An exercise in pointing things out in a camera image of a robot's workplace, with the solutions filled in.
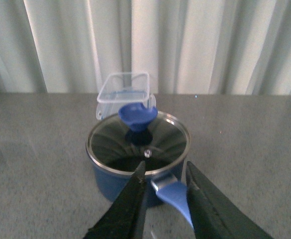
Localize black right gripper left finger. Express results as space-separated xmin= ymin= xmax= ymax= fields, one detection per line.
xmin=84 ymin=161 xmax=147 ymax=239

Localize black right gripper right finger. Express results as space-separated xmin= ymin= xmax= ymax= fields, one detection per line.
xmin=186 ymin=161 xmax=272 ymax=239

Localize dark blue saucepan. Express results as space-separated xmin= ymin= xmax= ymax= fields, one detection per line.
xmin=85 ymin=146 xmax=194 ymax=230

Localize glass lid with blue knob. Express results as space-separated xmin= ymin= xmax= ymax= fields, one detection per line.
xmin=86 ymin=112 xmax=191 ymax=176

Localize clear plastic food container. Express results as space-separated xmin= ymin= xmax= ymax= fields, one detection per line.
xmin=96 ymin=72 xmax=156 ymax=120

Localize white pleated curtain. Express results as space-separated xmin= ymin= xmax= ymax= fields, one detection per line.
xmin=0 ymin=0 xmax=291 ymax=95

